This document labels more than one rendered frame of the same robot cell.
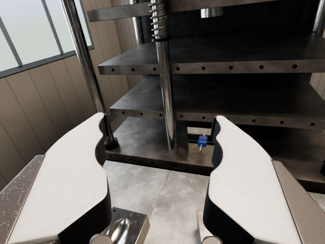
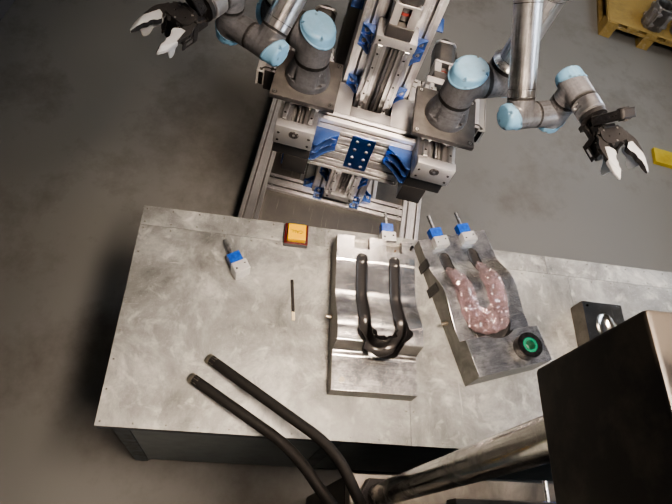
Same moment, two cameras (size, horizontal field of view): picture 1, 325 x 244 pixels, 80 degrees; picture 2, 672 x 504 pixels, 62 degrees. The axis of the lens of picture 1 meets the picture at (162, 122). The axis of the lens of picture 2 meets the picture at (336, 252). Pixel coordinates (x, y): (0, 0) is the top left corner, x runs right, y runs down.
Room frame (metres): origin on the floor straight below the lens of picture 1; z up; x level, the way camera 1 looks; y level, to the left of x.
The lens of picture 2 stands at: (0.56, -1.19, 2.41)
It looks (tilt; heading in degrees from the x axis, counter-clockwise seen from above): 59 degrees down; 139
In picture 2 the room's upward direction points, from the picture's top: 23 degrees clockwise
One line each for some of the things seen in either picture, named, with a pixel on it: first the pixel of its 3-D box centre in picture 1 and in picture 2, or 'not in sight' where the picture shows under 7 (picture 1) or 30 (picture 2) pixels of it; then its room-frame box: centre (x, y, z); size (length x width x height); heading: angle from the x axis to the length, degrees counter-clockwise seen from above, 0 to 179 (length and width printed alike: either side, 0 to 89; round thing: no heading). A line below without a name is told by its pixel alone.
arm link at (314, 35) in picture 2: not in sight; (314, 38); (-0.71, -0.52, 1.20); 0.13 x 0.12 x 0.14; 34
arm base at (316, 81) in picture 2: not in sight; (310, 67); (-0.71, -0.52, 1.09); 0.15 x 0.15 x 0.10
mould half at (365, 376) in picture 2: not in sight; (374, 311); (0.10, -0.55, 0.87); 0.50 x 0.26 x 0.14; 158
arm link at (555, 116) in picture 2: not in sight; (550, 113); (-0.19, 0.01, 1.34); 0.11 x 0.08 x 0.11; 86
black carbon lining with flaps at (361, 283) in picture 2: not in sight; (382, 301); (0.09, -0.53, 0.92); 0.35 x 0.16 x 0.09; 158
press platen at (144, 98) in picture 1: (211, 89); not in sight; (1.19, -0.35, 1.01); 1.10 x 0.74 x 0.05; 68
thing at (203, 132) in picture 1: (217, 118); not in sight; (1.05, -0.34, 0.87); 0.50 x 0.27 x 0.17; 158
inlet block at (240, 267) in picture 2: not in sight; (233, 256); (-0.21, -0.91, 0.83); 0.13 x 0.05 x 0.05; 10
